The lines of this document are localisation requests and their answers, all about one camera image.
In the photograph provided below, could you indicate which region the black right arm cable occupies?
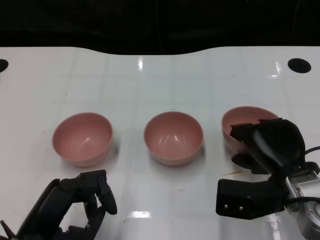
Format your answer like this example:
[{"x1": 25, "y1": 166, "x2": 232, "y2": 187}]
[{"x1": 303, "y1": 146, "x2": 320, "y2": 157}]

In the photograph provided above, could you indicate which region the black backdrop cloth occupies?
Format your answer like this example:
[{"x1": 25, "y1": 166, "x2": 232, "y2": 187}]
[{"x1": 0, "y1": 0, "x2": 320, "y2": 56}]

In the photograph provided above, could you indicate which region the black right camera cable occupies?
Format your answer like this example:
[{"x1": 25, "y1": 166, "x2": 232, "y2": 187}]
[{"x1": 284, "y1": 196, "x2": 320, "y2": 204}]

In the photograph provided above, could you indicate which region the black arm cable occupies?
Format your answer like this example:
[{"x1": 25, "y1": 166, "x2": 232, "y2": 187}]
[
  {"x1": 303, "y1": 146, "x2": 320, "y2": 157},
  {"x1": 0, "y1": 219, "x2": 16, "y2": 240}
]

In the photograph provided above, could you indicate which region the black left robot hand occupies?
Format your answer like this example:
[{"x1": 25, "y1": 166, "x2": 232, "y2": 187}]
[{"x1": 14, "y1": 169, "x2": 118, "y2": 240}]

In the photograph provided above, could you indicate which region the pink plastic bowl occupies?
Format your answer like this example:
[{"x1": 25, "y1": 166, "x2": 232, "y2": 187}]
[
  {"x1": 221, "y1": 106, "x2": 281, "y2": 155},
  {"x1": 143, "y1": 111, "x2": 204, "y2": 167},
  {"x1": 51, "y1": 111, "x2": 114, "y2": 168}
]

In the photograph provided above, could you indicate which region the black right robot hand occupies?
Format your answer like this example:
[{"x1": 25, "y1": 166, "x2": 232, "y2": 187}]
[{"x1": 229, "y1": 118, "x2": 307, "y2": 176}]

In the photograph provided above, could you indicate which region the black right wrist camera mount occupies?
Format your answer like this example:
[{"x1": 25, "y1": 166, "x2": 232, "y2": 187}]
[{"x1": 216, "y1": 178, "x2": 288, "y2": 221}]

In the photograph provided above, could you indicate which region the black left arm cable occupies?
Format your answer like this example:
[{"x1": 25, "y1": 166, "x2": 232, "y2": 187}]
[{"x1": 0, "y1": 219, "x2": 16, "y2": 240}]

